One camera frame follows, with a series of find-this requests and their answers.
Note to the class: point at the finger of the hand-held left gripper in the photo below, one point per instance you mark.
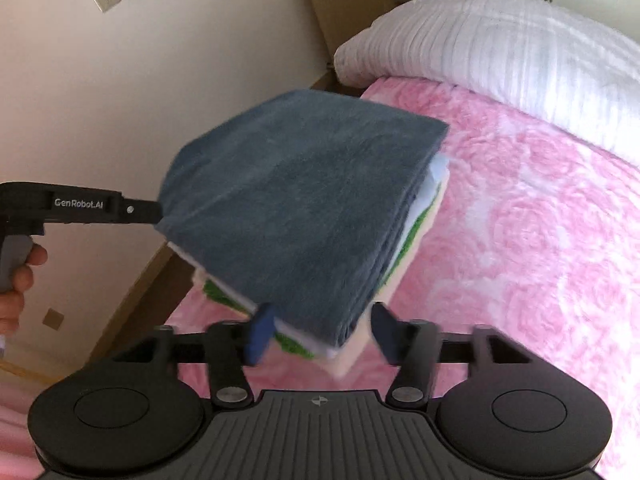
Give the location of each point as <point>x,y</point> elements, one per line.
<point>142,210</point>

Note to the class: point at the pink floral blanket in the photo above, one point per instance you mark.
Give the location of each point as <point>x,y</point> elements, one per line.
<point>500,260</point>

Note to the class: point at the white ribbed pillow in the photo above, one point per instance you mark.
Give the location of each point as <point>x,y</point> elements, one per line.
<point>500,40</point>

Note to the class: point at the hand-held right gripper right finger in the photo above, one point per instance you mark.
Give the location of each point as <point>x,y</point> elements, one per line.
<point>387,332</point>

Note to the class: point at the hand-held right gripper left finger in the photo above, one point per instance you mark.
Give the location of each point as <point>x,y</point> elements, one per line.
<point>260,335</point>

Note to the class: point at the pale pink cloth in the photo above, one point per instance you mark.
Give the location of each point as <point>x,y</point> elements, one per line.
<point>17,425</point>

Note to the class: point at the blue grey pants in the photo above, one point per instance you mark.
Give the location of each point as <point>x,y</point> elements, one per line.
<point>300,200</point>

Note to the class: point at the person's left hand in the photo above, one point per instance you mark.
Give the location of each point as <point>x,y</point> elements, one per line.
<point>12,310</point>

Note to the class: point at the cream garment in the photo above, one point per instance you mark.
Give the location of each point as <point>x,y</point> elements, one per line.
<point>350,360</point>

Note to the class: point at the white garment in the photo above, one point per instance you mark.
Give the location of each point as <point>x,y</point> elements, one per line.
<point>434,172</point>

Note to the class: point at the green garment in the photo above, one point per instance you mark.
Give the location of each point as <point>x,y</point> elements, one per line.
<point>407,242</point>

